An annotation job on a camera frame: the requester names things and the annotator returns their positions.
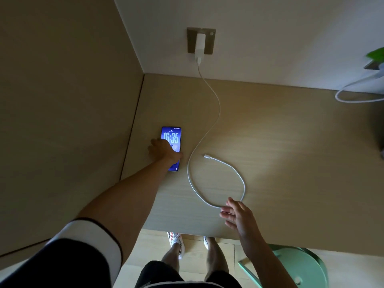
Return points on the person's left hand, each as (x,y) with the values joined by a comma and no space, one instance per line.
(166,152)

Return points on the person's right hand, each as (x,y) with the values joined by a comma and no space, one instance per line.
(240,217)

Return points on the person's left fingers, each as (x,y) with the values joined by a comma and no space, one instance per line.
(155,146)

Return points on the person's right fingers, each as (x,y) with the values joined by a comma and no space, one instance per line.
(227,211)

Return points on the black smartphone with lit screen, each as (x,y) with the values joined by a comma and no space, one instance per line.
(171,134)

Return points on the person's left forearm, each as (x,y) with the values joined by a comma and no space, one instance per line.
(129,200)

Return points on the person's right forearm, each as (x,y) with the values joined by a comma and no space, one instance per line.
(265,260)

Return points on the person's right white shoe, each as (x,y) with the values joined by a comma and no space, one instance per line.
(207,241)

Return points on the person's white shoe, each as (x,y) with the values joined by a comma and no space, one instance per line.
(176,240)
(207,241)

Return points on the person's right leg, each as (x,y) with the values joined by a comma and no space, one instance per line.
(216,260)

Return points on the person's leg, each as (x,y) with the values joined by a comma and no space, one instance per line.
(171,259)
(216,260)

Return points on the person's left white shoe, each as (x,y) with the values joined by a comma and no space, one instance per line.
(176,240)

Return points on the person's left leg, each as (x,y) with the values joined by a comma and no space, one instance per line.
(171,259)

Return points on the black shorts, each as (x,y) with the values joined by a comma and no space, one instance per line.
(162,277)

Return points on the green plastic stool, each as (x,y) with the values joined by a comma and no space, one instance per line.
(303,266)

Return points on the white charger adapter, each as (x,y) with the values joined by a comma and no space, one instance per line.
(200,43)

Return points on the black and white shirt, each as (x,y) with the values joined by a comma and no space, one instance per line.
(69,257)

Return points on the green object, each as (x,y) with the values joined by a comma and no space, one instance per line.
(376,53)

